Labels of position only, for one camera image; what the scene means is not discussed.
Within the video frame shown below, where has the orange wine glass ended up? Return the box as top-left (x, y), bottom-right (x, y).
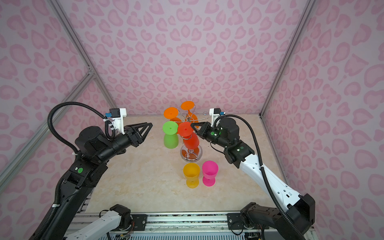
top-left (181, 101), bottom-right (199, 123)
top-left (164, 107), bottom-right (182, 124)

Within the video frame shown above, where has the aluminium frame diagonal beam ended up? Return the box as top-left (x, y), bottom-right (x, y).
top-left (1, 71), bottom-right (95, 193)

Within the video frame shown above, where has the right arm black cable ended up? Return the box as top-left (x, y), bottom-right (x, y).
top-left (213, 113), bottom-right (307, 240)

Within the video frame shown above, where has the orange wine glass rear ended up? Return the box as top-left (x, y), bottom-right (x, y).
top-left (181, 101), bottom-right (199, 123)

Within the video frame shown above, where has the aluminium frame left post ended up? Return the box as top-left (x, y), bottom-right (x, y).
top-left (47, 1), bottom-right (118, 108)

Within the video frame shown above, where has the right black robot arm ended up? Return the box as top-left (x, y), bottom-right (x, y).
top-left (191, 115), bottom-right (316, 240)

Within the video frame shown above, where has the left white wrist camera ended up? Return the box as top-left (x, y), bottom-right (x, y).
top-left (104, 108), bottom-right (127, 135)

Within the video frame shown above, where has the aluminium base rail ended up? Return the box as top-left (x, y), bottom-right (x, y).
top-left (55, 209), bottom-right (319, 240)

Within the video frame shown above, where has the pink plastic wine glass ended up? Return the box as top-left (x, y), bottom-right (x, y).
top-left (202, 161), bottom-right (219, 187)

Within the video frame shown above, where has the chrome wine glass rack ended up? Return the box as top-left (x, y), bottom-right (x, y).
top-left (178, 101), bottom-right (203, 163)

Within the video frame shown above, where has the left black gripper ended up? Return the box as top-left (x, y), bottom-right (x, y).
top-left (97, 121), bottom-right (152, 165)

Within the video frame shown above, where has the aluminium frame right post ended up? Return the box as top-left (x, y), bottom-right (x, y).
top-left (259, 0), bottom-right (318, 119)

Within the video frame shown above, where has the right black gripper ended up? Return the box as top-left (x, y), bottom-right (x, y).
top-left (190, 122), bottom-right (231, 149)

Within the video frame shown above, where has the yellow plastic wine glass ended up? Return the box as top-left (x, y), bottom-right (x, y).
top-left (183, 163), bottom-right (200, 189)

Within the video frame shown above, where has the orange wine glass left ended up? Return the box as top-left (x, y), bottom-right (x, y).
top-left (164, 107), bottom-right (182, 124)

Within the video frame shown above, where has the aluminium frame post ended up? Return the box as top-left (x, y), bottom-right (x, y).
top-left (47, 1), bottom-right (118, 108)
top-left (259, 0), bottom-right (318, 119)

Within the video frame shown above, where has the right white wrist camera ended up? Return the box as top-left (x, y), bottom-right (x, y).
top-left (209, 108), bottom-right (223, 127)

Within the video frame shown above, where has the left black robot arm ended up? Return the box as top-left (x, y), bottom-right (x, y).
top-left (30, 123), bottom-right (153, 240)

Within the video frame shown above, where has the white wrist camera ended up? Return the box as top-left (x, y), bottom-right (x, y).
top-left (209, 108), bottom-right (223, 127)
top-left (104, 108), bottom-right (127, 135)

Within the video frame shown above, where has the green plastic wine glass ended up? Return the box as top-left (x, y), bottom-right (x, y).
top-left (163, 121), bottom-right (179, 149)

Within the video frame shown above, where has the red plastic wine glass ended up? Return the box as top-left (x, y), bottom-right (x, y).
top-left (178, 122), bottom-right (200, 150)

